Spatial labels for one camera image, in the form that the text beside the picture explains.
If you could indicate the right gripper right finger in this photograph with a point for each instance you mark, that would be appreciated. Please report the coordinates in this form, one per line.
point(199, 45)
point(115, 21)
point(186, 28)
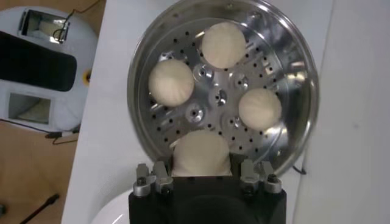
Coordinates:
point(253, 179)

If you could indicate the stainless steel steamer basket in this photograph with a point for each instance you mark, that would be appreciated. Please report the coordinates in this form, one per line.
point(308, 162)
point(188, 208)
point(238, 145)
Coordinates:
point(298, 91)

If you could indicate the white robot body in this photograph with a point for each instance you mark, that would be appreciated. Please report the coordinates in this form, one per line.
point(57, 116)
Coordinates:
point(82, 48)

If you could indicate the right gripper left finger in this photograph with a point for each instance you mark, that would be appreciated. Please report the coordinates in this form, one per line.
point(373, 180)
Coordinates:
point(160, 181)

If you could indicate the white round plate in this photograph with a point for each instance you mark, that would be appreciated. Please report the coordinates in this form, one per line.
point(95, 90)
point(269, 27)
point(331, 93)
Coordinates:
point(112, 210)

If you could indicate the white steamed baozi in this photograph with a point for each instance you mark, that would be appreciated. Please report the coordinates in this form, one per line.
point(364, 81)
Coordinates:
point(224, 45)
point(260, 108)
point(201, 155)
point(170, 82)

